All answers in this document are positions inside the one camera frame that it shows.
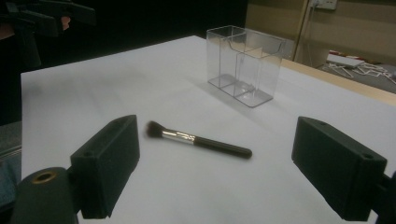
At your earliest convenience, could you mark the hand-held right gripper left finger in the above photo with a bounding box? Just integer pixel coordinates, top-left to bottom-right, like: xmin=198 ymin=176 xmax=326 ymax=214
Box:
xmin=70 ymin=114 xmax=141 ymax=219

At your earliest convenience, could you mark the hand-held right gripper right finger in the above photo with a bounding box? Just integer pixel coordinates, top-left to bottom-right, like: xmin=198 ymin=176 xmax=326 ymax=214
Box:
xmin=291 ymin=116 xmax=389 ymax=222

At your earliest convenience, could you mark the black makeup brush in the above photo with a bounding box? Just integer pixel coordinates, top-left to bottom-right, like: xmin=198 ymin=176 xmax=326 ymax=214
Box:
xmin=145 ymin=120 xmax=253 ymax=161

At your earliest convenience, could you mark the clear acrylic organizer box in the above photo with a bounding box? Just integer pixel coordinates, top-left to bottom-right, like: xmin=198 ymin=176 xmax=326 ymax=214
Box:
xmin=205 ymin=25 xmax=287 ymax=108

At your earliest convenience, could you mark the flat white box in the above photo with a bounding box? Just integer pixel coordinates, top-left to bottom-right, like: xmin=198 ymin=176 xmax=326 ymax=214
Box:
xmin=326 ymin=53 xmax=365 ymax=69

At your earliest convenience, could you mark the light wooden shelf unit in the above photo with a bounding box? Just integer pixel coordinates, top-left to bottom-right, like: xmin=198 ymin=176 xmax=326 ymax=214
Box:
xmin=246 ymin=0 xmax=396 ymax=68

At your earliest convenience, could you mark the aluminium floor rail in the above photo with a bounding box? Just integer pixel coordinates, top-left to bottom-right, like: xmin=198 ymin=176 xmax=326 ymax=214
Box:
xmin=0 ymin=145 xmax=22 ymax=161

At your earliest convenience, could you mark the white cable bundle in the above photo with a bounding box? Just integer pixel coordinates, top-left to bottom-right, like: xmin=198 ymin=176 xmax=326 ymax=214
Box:
xmin=323 ymin=61 xmax=396 ymax=86

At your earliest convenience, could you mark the white wall socket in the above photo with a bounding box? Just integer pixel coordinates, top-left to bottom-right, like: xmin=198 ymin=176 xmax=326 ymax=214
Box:
xmin=309 ymin=0 xmax=338 ymax=10

